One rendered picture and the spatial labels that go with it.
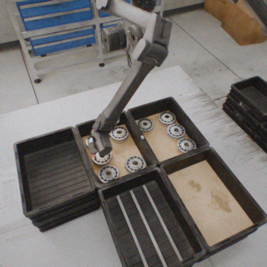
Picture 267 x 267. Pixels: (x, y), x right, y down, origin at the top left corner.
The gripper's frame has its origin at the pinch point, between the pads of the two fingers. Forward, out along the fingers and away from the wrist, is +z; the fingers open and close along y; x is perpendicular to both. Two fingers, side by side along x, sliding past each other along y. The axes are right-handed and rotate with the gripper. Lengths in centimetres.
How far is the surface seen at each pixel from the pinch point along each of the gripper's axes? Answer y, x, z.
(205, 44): 211, 180, 103
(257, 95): 149, 30, 44
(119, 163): 7.3, -6.3, 4.0
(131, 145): 17.2, 1.9, 4.7
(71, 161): -15.4, 4.8, 4.2
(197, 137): 50, -11, -2
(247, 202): 50, -50, -4
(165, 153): 32.4, -9.8, 4.4
